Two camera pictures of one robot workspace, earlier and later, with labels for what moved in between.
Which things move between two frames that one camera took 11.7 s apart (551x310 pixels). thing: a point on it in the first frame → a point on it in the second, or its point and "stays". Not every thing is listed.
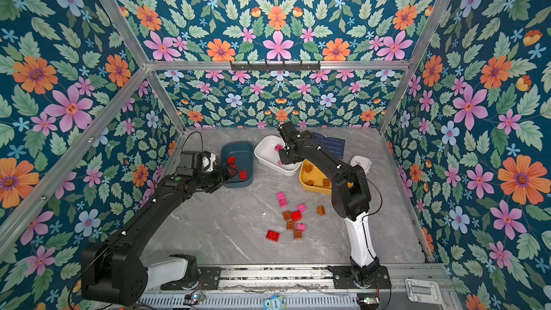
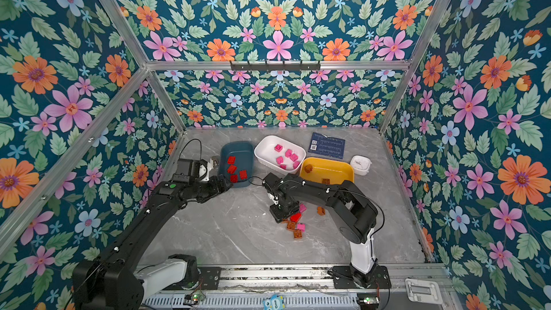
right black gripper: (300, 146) → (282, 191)
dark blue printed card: (336, 146) stays
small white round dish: (362, 161) stays
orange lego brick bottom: (298, 234) stays
